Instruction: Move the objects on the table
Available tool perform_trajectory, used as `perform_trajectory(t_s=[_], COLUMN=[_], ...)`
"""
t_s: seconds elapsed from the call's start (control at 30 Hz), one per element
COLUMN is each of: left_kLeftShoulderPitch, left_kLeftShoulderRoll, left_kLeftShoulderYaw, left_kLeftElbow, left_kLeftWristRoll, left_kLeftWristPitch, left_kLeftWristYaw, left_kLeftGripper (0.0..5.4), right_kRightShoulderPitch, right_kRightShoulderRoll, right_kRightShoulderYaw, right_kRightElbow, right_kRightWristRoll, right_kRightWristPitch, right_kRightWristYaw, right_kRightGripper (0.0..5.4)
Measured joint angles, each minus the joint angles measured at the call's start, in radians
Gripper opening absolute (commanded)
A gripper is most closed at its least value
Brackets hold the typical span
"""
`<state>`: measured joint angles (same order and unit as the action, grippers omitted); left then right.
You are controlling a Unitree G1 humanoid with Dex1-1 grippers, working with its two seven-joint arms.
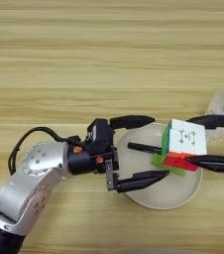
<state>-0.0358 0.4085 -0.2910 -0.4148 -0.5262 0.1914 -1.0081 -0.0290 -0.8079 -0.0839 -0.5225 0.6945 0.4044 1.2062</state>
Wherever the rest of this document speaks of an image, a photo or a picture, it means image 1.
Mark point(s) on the clear bottle with red cap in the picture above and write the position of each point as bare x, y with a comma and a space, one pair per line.
223, 102

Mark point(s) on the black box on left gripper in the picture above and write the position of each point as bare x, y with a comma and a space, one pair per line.
99, 135

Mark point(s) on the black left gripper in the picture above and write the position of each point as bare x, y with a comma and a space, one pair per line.
82, 162

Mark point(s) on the round beige plate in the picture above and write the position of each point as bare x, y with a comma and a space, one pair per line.
157, 195

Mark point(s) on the green rectangular block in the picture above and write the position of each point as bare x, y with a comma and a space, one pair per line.
157, 161

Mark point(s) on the colourful puzzle cube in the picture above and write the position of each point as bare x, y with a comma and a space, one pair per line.
186, 139

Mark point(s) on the black marker pen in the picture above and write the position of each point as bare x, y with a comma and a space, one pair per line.
140, 147

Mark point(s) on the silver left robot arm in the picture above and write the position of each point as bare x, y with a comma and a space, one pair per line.
21, 195

